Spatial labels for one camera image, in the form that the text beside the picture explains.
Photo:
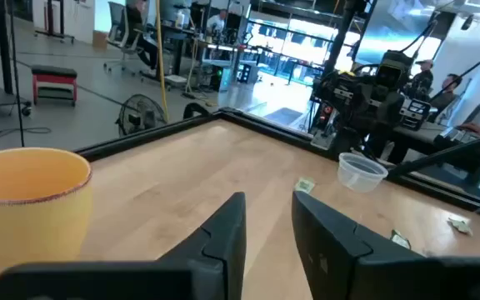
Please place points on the person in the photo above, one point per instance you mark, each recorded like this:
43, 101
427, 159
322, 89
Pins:
446, 93
216, 21
140, 33
421, 81

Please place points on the grey office chair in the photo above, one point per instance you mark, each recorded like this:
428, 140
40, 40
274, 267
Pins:
119, 33

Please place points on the black grey electronic device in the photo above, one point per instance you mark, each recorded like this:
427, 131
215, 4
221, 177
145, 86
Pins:
416, 113

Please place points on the black vertical pole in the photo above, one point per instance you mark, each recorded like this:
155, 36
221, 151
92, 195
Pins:
340, 41
4, 46

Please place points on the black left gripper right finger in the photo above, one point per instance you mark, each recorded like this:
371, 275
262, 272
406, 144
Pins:
331, 258

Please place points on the black floor fan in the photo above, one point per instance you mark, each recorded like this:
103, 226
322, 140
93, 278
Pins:
140, 114

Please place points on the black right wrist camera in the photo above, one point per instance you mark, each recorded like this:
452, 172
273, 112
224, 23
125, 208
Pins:
393, 71

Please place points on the red stool black seat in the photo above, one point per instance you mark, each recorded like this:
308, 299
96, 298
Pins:
53, 77

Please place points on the yellow ceramic mug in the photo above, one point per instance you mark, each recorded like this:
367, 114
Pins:
27, 221

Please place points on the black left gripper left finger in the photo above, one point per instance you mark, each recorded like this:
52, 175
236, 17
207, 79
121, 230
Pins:
219, 254

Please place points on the brown cardboard box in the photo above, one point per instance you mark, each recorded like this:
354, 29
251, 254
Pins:
100, 39

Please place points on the clear plastic deli container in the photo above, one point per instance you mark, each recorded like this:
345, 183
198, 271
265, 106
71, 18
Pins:
358, 180

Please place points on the green banknote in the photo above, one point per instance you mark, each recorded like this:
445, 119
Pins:
400, 240
461, 226
304, 185

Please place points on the person's hand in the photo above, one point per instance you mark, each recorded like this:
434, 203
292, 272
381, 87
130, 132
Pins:
473, 128

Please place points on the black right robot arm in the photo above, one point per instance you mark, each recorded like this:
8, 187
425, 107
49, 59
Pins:
350, 143

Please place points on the black metal shelving rack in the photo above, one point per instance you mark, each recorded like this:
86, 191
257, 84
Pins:
290, 46

